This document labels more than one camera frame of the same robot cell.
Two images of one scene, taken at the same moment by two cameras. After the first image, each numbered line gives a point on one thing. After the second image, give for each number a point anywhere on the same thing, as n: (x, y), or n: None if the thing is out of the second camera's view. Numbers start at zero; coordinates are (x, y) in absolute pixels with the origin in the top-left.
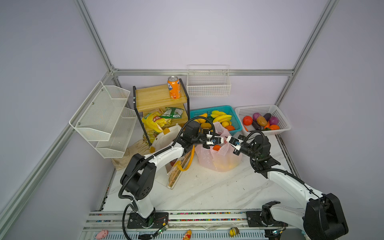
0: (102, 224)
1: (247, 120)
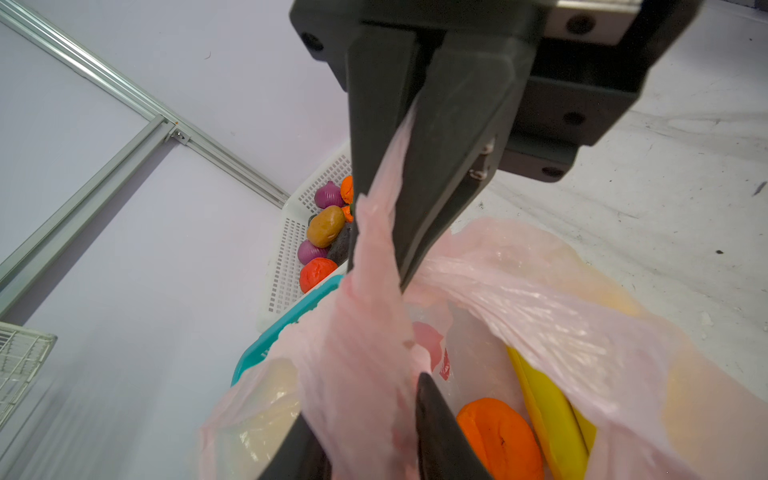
0: None
1: (314, 272)
